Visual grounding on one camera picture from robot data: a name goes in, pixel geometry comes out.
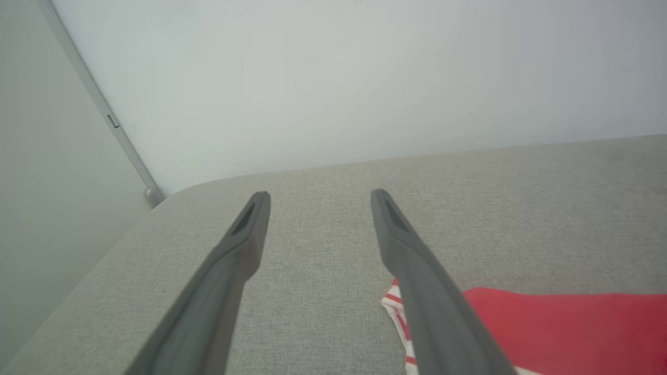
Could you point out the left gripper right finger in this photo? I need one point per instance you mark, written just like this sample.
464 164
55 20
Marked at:
432 312

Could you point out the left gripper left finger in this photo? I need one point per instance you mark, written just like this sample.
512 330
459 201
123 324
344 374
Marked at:
208 312

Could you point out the red and white garment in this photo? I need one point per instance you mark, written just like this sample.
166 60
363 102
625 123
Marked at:
573 333

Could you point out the grey fabric sofa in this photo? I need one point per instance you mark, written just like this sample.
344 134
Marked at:
323 250

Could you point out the grey metal wall strip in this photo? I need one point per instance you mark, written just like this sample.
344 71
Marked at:
96 92

